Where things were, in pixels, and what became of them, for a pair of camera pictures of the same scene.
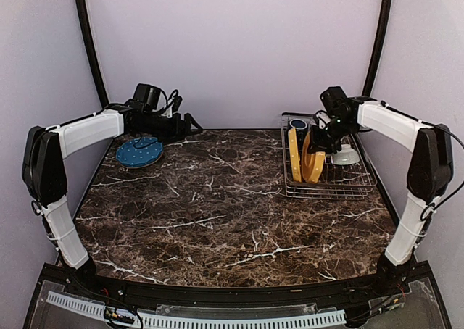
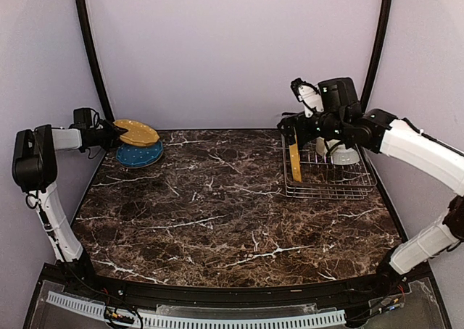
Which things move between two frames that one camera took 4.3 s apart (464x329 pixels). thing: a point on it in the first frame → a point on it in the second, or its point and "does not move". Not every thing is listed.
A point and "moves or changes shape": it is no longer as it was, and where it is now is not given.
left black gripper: (180, 134) → (115, 131)
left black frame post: (81, 7) does not move
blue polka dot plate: (140, 152) does not move
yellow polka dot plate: (294, 156) does not move
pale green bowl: (346, 156) does not move
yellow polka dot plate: (312, 164) moves or changes shape
